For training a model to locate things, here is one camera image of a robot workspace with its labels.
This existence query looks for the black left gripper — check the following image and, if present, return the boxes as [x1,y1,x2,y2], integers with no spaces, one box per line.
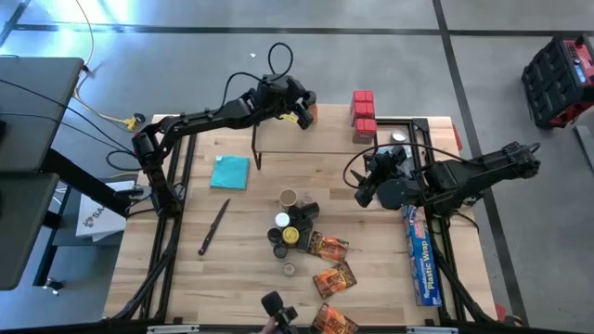
[259,74,319,131]

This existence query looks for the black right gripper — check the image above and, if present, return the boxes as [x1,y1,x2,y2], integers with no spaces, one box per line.
[350,146,421,211]

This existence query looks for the black can yellow lid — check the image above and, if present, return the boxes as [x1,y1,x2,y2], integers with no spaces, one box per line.
[281,225,301,249]

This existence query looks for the wooden shelf black legs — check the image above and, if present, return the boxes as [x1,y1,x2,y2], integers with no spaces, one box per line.
[250,96,379,173]

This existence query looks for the blue plastic wrap box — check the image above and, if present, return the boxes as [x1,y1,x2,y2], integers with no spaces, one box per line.
[400,203,444,308]

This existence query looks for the teal cleaning cloth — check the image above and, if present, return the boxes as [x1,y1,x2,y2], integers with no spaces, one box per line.
[210,154,252,191]

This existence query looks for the black handheld device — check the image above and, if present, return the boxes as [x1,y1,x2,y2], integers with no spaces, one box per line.
[260,290,302,334]

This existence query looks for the black kitchen knife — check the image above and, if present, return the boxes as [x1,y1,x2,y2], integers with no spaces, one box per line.
[197,198,232,257]

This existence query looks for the black red tool case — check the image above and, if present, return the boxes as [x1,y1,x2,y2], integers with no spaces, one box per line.
[520,32,594,130]

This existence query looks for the black desk support beam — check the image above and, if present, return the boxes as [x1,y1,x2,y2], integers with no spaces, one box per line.
[40,147,132,219]

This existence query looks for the grey desk top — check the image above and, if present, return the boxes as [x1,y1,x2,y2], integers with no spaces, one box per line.
[0,55,85,173]
[0,172,61,292]

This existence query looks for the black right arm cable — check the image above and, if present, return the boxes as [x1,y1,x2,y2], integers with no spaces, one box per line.
[342,141,468,190]

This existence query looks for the black aluminium table frame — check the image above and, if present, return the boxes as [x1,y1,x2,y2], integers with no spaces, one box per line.
[104,114,500,326]

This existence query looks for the silver camera mount bracket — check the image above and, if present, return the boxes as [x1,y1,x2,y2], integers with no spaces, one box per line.
[405,326,459,334]
[146,324,201,334]

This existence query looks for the yellow extension cable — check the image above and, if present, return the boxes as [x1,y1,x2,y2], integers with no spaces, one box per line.
[72,0,146,133]

